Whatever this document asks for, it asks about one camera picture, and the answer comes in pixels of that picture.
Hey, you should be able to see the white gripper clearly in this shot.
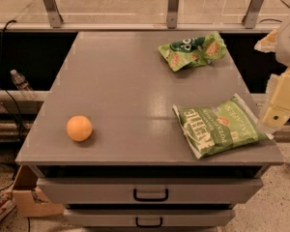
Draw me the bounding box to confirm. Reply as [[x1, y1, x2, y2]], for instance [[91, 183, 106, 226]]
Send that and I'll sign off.
[[254, 15, 290, 133]]

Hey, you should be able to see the green rice chip bag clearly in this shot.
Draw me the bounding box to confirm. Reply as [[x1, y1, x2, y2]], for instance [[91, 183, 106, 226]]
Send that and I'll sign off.
[[158, 32, 227, 73]]

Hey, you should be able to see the green jalapeno Kettle chip bag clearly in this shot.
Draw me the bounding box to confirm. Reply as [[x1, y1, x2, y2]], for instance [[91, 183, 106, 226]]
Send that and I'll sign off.
[[172, 94, 274, 160]]

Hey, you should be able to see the orange fruit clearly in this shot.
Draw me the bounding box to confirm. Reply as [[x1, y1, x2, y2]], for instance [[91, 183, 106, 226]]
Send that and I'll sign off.
[[67, 116, 93, 142]]

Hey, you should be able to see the upper grey drawer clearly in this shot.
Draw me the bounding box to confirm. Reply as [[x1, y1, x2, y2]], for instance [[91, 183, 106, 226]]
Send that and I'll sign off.
[[38, 178, 263, 204]]

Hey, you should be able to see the grey drawer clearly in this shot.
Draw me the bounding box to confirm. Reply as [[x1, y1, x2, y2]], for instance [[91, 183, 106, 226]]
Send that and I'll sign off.
[[38, 178, 263, 204], [64, 210, 235, 228]]

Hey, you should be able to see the lower grey drawer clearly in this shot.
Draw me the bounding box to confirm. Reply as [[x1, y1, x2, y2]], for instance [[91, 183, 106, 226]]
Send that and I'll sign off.
[[64, 210, 235, 228]]

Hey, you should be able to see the clear plastic water bottle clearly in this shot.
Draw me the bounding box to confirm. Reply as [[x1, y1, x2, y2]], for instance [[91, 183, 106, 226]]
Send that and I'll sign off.
[[11, 70, 36, 101]]

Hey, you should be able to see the cardboard box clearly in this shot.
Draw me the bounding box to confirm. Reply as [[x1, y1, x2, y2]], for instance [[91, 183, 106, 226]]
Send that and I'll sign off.
[[12, 166, 64, 218]]

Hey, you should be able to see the white orange sneaker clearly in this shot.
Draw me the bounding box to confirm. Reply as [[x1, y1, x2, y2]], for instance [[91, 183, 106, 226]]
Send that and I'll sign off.
[[0, 190, 17, 232]]

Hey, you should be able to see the middle metal railing bracket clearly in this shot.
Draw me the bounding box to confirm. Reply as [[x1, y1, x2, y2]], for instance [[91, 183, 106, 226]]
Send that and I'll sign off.
[[166, 0, 179, 29]]

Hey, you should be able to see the left metal railing bracket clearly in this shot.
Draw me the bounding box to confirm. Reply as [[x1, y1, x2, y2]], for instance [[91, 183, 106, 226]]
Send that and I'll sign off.
[[43, 0, 63, 28]]

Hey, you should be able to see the black cable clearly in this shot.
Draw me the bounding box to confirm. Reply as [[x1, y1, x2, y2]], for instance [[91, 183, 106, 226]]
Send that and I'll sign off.
[[0, 18, 27, 140]]

